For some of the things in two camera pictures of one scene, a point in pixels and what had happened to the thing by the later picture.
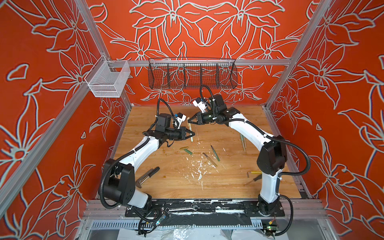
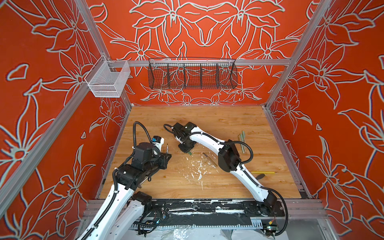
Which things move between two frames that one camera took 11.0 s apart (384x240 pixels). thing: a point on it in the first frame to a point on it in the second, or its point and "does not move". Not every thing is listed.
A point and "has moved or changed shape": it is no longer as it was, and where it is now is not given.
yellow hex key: x=253 y=172 does not move
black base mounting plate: x=201 y=208 does not move
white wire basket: x=107 y=79 does not move
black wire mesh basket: x=188 y=73 does not move
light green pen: x=190 y=128 has moved or changed shape
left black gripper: x=181 y=135 to x=163 y=163
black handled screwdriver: x=257 y=178 does not move
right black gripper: x=199 y=119 to x=185 y=150
